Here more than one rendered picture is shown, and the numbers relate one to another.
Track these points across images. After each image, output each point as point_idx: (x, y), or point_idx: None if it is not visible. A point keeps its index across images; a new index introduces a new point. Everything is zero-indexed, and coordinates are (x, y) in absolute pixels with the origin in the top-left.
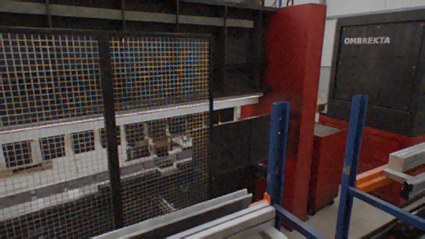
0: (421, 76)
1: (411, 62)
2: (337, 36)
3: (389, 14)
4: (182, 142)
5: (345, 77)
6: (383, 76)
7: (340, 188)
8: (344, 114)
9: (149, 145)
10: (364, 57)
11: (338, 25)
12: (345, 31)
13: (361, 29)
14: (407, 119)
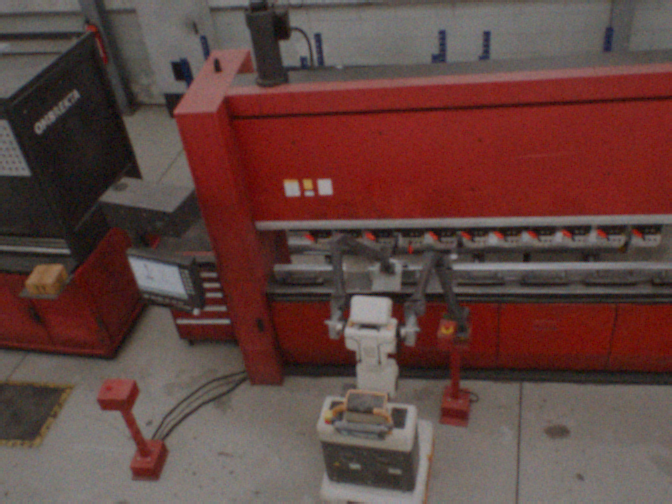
0: (121, 115)
1: (105, 106)
2: (27, 128)
3: (63, 58)
4: (395, 274)
5: (67, 183)
6: (96, 144)
7: (145, 323)
8: (96, 232)
9: (395, 383)
10: (69, 135)
11: (17, 110)
12: (28, 113)
13: (45, 97)
14: (135, 170)
